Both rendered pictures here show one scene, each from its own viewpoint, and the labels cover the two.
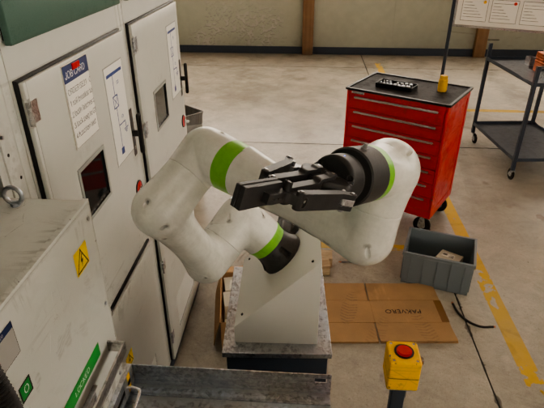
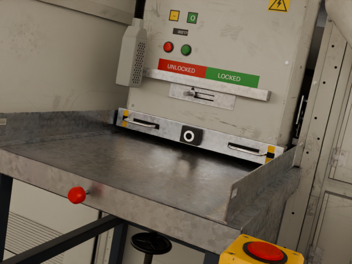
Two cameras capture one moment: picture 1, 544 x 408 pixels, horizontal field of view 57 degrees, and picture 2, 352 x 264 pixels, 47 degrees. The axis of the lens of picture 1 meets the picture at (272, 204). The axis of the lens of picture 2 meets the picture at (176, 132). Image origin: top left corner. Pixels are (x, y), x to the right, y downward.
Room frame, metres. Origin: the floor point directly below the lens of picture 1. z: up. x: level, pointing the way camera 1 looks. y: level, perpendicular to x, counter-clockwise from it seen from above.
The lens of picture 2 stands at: (0.96, -0.78, 1.08)
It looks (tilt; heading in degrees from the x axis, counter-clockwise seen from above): 9 degrees down; 110
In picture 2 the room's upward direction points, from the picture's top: 11 degrees clockwise
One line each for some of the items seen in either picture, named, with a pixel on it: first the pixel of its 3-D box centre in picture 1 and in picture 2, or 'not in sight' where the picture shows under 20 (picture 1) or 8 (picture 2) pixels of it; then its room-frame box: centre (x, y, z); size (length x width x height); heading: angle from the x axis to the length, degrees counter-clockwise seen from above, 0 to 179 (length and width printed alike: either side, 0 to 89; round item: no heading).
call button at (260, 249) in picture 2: (404, 352); (264, 254); (0.93, -0.34, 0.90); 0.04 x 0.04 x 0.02
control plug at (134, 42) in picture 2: not in sight; (133, 57); (0.39, 0.31, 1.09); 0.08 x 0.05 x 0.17; 86
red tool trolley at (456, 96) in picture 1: (401, 146); not in sight; (3.24, -0.91, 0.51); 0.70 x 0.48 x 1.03; 55
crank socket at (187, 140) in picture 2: not in sight; (190, 135); (0.60, 0.35, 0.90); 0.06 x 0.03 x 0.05; 176
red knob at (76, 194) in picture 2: not in sight; (79, 194); (0.57, -0.15, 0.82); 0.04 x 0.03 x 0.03; 86
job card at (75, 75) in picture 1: (82, 101); not in sight; (1.24, 0.49, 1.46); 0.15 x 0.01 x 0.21; 176
